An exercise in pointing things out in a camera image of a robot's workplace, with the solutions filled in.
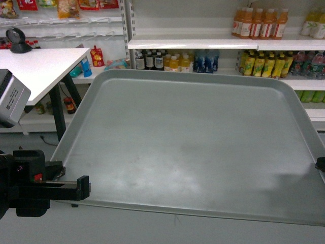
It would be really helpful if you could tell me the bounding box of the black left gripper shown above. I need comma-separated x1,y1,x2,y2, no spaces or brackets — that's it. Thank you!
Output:
1,149,91,218

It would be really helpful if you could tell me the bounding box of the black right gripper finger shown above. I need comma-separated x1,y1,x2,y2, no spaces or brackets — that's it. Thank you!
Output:
315,157,325,172

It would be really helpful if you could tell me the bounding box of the silver grey rectangular tray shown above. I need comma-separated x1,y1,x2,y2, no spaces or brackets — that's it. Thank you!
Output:
52,69,324,226

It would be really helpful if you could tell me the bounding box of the white checkout table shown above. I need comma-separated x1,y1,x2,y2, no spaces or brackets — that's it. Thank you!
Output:
1,48,90,139

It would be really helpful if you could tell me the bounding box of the yellow tea bottle row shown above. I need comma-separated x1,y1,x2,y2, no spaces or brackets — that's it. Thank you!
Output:
236,50,294,79

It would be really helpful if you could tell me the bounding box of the blue snack pouch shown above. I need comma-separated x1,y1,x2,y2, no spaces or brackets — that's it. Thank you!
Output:
81,56,92,78

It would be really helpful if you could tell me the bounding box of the red snack pouch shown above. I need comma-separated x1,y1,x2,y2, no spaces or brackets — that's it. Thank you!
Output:
90,45,105,67

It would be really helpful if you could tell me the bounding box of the white store shelf board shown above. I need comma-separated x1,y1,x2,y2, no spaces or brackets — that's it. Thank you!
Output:
127,39,324,51

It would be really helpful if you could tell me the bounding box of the black round barcode scanner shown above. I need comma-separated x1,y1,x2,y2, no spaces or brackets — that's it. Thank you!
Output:
6,27,32,54

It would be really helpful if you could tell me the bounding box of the orange juice bottle row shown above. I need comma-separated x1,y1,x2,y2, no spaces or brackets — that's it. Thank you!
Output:
231,7,288,40

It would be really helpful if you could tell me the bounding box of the dark soy bottle group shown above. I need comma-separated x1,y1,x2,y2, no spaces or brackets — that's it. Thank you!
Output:
136,50,164,71

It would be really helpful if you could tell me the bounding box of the blue water bottle pack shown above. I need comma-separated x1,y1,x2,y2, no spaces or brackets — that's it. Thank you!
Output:
193,49,220,73

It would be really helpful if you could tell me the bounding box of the orange drink bottle group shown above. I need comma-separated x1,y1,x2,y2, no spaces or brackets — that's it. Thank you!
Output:
164,52,194,73

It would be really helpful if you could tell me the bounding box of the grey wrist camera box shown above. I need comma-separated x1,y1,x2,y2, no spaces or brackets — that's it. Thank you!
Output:
1,69,31,128

